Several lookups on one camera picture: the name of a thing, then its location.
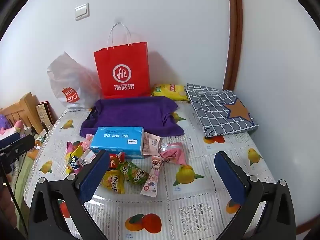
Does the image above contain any white light switch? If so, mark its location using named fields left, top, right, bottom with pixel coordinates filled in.
left=74, top=3, right=90, bottom=21

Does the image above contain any wooden headboard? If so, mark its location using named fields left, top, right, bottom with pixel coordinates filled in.
left=0, top=92, right=44, bottom=135

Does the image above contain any yellow chips bag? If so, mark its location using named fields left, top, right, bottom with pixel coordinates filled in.
left=151, top=83, right=189, bottom=102

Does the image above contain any brown wooden door frame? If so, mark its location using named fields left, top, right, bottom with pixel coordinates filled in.
left=223, top=0, right=243, bottom=90

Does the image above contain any yellow pink packet blue logo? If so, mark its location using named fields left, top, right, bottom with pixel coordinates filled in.
left=65, top=142, right=85, bottom=174

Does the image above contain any red paper bag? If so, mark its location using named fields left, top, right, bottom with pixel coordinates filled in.
left=94, top=22, right=151, bottom=99

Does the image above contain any green snack packet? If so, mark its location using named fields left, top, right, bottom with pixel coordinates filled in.
left=118, top=161, right=150, bottom=185

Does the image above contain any white plastic bag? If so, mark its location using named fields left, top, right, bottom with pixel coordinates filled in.
left=47, top=52, right=102, bottom=112

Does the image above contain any grey checked folded cloth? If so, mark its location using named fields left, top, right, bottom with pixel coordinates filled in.
left=184, top=83, right=259, bottom=138

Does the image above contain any red snack packet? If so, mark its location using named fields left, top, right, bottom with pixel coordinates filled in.
left=108, top=152, right=125, bottom=170

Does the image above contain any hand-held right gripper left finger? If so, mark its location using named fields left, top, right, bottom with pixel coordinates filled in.
left=28, top=150, right=110, bottom=240

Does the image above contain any small white red-trimmed packet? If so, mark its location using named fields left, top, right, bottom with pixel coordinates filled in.
left=79, top=150, right=97, bottom=166

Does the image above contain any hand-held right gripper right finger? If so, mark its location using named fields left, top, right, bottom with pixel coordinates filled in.
left=214, top=151, right=297, bottom=240

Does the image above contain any yellow snack packet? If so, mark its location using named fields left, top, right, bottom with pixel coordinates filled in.
left=100, top=169, right=125, bottom=195

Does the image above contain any pink square snack packet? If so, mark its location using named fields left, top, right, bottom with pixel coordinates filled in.
left=142, top=132, right=161, bottom=156

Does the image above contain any dark framed patterned box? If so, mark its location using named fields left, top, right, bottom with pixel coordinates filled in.
left=36, top=101, right=58, bottom=133

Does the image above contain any pink bear print stick pack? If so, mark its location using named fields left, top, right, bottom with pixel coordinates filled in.
left=140, top=156, right=164, bottom=197

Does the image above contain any purple towel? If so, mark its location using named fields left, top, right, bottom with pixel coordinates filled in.
left=79, top=96, right=185, bottom=138

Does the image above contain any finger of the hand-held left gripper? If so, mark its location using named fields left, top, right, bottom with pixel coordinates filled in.
left=0, top=132, right=21, bottom=147
left=0, top=135, right=35, bottom=159

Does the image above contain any blue tissue pack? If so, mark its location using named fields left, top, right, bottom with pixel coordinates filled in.
left=90, top=127, right=145, bottom=159

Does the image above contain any green cloth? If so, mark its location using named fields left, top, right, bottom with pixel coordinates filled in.
left=14, top=152, right=34, bottom=203

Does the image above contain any pink bag silver band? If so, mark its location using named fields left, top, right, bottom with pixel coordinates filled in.
left=159, top=142, right=187, bottom=165

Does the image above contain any black cable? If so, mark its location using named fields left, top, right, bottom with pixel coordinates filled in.
left=0, top=155, right=27, bottom=233

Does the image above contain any pink purple plush toy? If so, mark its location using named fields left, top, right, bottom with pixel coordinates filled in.
left=0, top=115, right=23, bottom=136

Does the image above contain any fruit print bed sheet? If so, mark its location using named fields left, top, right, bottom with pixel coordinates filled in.
left=24, top=97, right=275, bottom=240

